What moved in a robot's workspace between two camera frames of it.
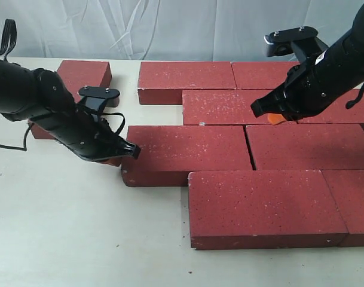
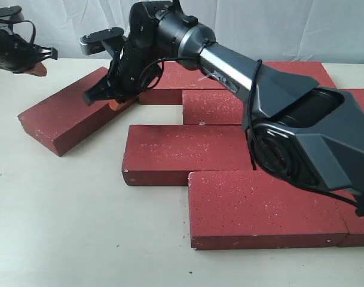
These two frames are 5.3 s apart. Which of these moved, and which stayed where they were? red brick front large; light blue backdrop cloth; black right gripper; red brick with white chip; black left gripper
Moved: black right gripper; black left gripper
Stayed: red brick front large; light blue backdrop cloth; red brick with white chip
